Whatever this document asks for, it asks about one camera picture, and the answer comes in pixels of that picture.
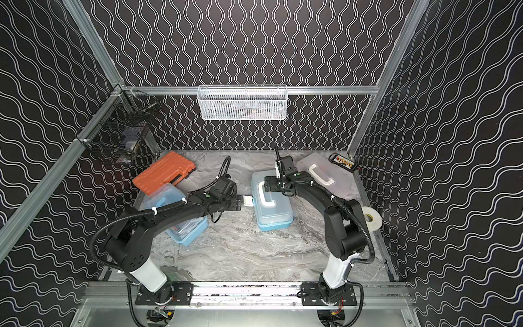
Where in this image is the red tool case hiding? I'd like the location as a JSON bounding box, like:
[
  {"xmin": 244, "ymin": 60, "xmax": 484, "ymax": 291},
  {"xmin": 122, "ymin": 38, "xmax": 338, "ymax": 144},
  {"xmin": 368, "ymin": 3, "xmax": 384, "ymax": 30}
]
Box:
[{"xmin": 133, "ymin": 151, "xmax": 196, "ymax": 196}]

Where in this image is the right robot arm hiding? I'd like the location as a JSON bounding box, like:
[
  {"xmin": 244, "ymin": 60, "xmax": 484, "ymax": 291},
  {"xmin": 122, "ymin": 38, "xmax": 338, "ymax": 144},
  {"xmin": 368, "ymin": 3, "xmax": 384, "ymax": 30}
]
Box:
[{"xmin": 264, "ymin": 143, "xmax": 375, "ymax": 290}]

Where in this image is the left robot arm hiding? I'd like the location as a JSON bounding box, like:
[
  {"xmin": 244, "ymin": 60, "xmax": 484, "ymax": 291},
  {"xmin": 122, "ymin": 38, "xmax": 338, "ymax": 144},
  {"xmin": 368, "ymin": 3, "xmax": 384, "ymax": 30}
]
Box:
[{"xmin": 89, "ymin": 175, "xmax": 238, "ymax": 294}]

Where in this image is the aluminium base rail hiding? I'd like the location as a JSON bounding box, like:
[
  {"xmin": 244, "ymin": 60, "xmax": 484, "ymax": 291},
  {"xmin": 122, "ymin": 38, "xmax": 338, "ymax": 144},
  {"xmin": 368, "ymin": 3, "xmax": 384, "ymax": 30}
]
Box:
[{"xmin": 82, "ymin": 281, "xmax": 411, "ymax": 310}]

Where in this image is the black bit set case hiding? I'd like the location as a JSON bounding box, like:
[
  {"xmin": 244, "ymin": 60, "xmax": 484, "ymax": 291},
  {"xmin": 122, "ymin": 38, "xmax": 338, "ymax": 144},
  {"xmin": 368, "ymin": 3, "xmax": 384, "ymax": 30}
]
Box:
[{"xmin": 328, "ymin": 153, "xmax": 360, "ymax": 172}]

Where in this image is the white tape roll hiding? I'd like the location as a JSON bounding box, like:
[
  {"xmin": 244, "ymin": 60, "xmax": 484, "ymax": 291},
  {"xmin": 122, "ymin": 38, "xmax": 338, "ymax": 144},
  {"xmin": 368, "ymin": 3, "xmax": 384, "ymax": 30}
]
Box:
[{"xmin": 362, "ymin": 206, "xmax": 383, "ymax": 232}]

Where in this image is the white mesh wall basket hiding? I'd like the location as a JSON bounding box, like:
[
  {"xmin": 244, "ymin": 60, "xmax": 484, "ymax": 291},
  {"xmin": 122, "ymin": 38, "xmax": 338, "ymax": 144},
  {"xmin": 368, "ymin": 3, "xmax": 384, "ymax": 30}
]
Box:
[{"xmin": 197, "ymin": 84, "xmax": 289, "ymax": 121}]

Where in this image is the pink toolbox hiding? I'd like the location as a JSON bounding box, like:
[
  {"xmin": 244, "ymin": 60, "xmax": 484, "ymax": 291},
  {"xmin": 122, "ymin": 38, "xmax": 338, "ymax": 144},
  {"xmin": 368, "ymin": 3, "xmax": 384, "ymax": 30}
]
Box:
[{"xmin": 296, "ymin": 153, "xmax": 361, "ymax": 201}]

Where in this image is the light blue front toolbox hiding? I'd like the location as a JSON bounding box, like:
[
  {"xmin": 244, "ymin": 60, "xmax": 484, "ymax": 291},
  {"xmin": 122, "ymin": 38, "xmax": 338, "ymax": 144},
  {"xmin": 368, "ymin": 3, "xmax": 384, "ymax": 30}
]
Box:
[{"xmin": 142, "ymin": 183, "xmax": 208, "ymax": 247}]

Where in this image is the black wire wall basket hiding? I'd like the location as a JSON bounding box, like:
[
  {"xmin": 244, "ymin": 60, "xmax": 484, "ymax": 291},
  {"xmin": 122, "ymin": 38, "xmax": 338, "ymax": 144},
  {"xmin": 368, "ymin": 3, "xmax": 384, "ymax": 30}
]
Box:
[{"xmin": 78, "ymin": 88, "xmax": 161, "ymax": 166}]

